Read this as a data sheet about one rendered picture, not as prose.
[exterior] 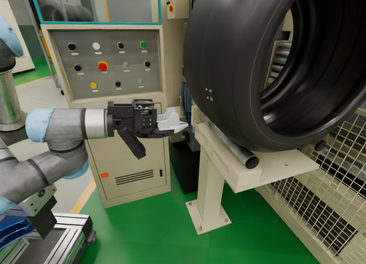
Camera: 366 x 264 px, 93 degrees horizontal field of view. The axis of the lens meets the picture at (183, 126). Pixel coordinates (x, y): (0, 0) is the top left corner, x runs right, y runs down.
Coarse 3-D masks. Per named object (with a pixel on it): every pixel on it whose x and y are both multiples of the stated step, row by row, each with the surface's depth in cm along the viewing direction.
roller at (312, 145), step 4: (316, 140) 60; (320, 140) 59; (324, 140) 59; (312, 144) 60; (316, 144) 59; (320, 144) 59; (324, 144) 59; (312, 148) 61; (316, 148) 59; (320, 148) 60
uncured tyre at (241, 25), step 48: (240, 0) 31; (288, 0) 30; (336, 0) 56; (192, 48) 45; (240, 48) 33; (336, 48) 62; (192, 96) 57; (240, 96) 37; (288, 96) 75; (336, 96) 61; (240, 144) 50; (288, 144) 50
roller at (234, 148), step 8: (208, 120) 74; (216, 128) 68; (224, 136) 63; (232, 144) 58; (240, 152) 54; (248, 152) 53; (240, 160) 54; (248, 160) 51; (256, 160) 52; (248, 168) 53
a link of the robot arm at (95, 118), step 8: (88, 112) 39; (96, 112) 40; (104, 112) 40; (88, 120) 38; (96, 120) 39; (104, 120) 39; (88, 128) 38; (96, 128) 39; (104, 128) 40; (88, 136) 39; (96, 136) 40; (104, 136) 41
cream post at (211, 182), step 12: (204, 156) 105; (204, 168) 108; (216, 168) 104; (204, 180) 111; (216, 180) 110; (204, 192) 115; (216, 192) 116; (204, 204) 119; (216, 204) 122; (204, 216) 125; (216, 216) 130
